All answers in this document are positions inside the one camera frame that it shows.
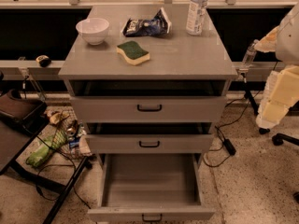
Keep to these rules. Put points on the bottom grey drawer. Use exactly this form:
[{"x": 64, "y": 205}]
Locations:
[{"x": 150, "y": 188}]

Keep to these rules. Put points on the grey drawer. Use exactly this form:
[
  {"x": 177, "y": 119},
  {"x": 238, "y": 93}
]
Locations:
[
  {"x": 150, "y": 188},
  {"x": 149, "y": 138},
  {"x": 148, "y": 100}
]

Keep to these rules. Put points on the black tape measure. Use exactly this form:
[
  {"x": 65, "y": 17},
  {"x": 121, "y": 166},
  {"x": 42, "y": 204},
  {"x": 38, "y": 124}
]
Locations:
[{"x": 43, "y": 60}]

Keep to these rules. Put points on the green snack bag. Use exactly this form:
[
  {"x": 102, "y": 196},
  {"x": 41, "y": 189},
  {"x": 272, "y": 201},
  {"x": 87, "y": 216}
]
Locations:
[{"x": 47, "y": 146}]

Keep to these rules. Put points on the black side table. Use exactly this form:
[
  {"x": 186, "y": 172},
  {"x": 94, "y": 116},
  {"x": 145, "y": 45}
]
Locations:
[{"x": 22, "y": 120}]

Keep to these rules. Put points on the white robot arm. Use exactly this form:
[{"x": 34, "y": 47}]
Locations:
[{"x": 287, "y": 46}]

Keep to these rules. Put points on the wire basket with items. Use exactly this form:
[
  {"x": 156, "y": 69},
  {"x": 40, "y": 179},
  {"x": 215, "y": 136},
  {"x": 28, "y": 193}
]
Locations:
[{"x": 67, "y": 134}]

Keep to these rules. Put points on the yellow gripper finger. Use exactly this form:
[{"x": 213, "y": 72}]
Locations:
[
  {"x": 268, "y": 42},
  {"x": 281, "y": 92}
]

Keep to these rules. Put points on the grey drawer cabinet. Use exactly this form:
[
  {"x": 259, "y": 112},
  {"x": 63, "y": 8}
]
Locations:
[{"x": 178, "y": 56}]

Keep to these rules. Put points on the top grey drawer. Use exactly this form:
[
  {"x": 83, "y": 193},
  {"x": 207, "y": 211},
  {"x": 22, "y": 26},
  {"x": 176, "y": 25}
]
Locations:
[{"x": 148, "y": 100}]

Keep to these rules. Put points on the dark blue chip bag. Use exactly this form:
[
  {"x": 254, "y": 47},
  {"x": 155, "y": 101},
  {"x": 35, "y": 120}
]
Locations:
[{"x": 159, "y": 25}]

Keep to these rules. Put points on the white bowl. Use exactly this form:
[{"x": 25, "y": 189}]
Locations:
[{"x": 93, "y": 30}]

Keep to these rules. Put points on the middle grey drawer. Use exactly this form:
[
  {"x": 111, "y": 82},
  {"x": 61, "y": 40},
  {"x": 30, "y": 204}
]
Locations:
[{"x": 149, "y": 138}]

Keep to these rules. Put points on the clear water bottle on cabinet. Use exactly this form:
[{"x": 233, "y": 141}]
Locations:
[{"x": 196, "y": 16}]

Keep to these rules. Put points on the green and yellow sponge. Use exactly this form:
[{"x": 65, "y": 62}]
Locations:
[{"x": 133, "y": 53}]

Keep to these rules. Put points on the small water bottle on ledge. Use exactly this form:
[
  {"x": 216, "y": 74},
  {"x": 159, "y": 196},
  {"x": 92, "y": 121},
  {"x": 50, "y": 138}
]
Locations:
[{"x": 248, "y": 57}]

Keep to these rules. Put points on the black tripod stand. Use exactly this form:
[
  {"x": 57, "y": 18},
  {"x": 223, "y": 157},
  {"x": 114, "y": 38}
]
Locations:
[{"x": 248, "y": 95}]

